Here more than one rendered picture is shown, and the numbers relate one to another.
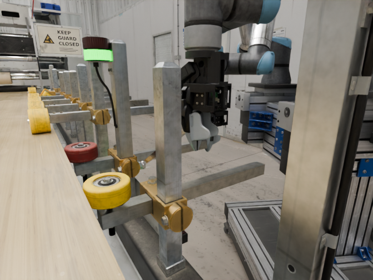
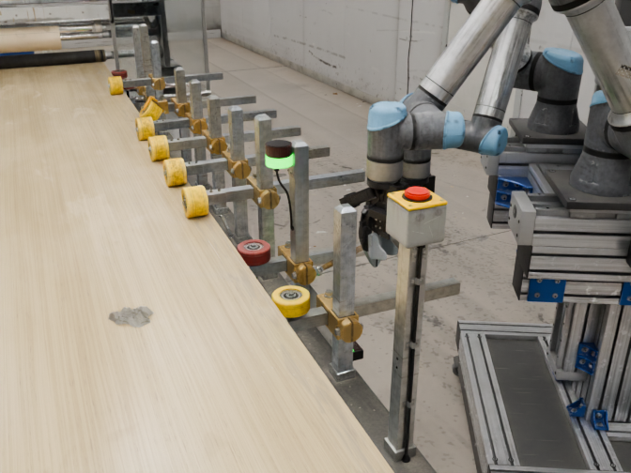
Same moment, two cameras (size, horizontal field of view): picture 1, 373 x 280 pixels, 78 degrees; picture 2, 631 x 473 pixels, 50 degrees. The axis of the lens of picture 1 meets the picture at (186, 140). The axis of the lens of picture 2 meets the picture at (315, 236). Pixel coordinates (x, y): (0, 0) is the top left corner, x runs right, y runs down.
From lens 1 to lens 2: 0.98 m
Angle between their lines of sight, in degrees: 14
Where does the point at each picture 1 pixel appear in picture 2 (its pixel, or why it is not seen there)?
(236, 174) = not seen: hidden behind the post
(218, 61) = not seen: hidden behind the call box
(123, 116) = (300, 219)
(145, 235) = (318, 347)
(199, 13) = (378, 154)
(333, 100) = (405, 285)
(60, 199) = (258, 307)
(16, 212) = (233, 314)
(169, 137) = (344, 265)
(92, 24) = not seen: outside the picture
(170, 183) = (344, 300)
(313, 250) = (402, 348)
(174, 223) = (345, 334)
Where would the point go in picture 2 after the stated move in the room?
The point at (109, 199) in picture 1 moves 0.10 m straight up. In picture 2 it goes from (294, 310) to (293, 267)
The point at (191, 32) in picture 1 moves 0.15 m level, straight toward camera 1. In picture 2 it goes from (371, 167) to (361, 194)
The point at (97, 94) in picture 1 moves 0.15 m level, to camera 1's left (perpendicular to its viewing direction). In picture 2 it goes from (264, 170) to (209, 166)
